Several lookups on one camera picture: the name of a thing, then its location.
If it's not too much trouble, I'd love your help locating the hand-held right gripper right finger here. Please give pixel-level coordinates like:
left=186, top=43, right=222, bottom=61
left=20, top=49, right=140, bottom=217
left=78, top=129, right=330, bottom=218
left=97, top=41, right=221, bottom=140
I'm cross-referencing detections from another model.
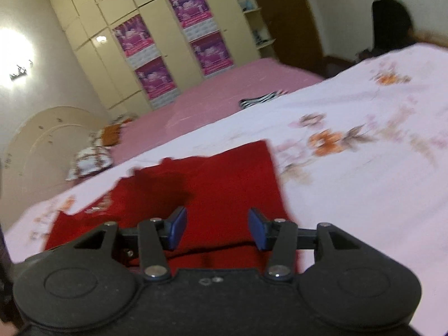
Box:
left=248, top=207, right=356, bottom=283

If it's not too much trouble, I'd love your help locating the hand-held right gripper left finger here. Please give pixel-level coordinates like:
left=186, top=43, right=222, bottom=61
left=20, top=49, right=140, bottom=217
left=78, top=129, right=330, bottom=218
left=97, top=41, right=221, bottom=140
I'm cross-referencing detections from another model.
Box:
left=72, top=206, right=188, bottom=282

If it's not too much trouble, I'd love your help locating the red cloth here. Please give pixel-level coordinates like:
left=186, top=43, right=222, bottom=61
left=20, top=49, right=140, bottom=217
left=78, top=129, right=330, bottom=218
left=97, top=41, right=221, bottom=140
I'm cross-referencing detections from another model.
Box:
left=44, top=140, right=302, bottom=275

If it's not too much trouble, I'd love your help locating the floral pillow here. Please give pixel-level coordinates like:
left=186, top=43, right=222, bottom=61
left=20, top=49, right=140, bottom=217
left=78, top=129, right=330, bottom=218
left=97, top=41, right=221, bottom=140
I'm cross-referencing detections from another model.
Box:
left=65, top=145, right=113, bottom=182

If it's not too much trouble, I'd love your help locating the orange pillow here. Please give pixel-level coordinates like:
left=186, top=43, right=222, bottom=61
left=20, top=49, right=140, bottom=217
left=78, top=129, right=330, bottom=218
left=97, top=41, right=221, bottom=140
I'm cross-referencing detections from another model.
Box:
left=101, top=122, right=127, bottom=146

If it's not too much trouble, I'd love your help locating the white floral bedsheet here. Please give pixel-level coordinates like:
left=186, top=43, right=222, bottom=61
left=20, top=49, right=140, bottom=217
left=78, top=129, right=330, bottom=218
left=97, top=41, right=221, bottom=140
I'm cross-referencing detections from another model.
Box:
left=3, top=44, right=448, bottom=336

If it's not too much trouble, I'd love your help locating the zebra striped cloth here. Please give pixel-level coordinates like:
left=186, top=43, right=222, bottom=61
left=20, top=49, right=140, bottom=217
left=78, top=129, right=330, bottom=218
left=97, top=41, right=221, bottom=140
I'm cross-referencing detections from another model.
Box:
left=239, top=90, right=289, bottom=109

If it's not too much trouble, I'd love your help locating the pink bedsheet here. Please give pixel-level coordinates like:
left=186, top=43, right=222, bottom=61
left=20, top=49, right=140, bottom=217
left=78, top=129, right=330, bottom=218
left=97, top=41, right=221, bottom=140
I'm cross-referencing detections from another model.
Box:
left=108, top=58, right=324, bottom=169

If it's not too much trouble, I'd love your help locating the cream curved headboard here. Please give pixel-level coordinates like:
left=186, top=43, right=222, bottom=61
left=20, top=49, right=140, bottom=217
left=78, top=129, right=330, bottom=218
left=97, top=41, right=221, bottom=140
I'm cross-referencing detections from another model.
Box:
left=0, top=106, right=110, bottom=214

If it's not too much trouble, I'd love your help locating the brown wooden door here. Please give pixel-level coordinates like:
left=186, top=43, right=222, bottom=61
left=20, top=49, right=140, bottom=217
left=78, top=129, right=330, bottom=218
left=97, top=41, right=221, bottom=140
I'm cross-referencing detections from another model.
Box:
left=243, top=0, right=324, bottom=74

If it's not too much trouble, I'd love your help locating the cream open shelf unit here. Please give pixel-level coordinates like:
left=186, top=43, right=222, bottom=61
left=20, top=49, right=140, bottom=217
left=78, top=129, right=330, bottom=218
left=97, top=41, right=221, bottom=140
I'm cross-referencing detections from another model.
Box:
left=226, top=0, right=277, bottom=60

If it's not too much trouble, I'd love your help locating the cream wardrobe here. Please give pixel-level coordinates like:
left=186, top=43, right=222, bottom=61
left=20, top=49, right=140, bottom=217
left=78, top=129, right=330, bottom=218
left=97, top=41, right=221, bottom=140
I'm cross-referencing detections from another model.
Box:
left=47, top=0, right=261, bottom=113

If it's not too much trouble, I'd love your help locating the black chair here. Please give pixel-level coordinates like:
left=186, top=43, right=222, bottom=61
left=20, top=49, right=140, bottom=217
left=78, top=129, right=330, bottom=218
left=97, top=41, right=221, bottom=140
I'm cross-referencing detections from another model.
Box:
left=370, top=0, right=414, bottom=58

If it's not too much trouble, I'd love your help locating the purple wall poster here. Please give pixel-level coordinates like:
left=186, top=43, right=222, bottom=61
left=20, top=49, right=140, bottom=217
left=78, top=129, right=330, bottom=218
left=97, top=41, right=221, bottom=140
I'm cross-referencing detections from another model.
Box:
left=190, top=31, right=234, bottom=76
left=135, top=57, right=176, bottom=100
left=168, top=0, right=213, bottom=29
left=112, top=14, right=155, bottom=58

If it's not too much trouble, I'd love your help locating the wall lamp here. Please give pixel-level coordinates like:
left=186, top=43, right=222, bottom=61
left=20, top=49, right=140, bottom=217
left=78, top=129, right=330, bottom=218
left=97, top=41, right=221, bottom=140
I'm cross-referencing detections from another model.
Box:
left=10, top=59, right=34, bottom=82

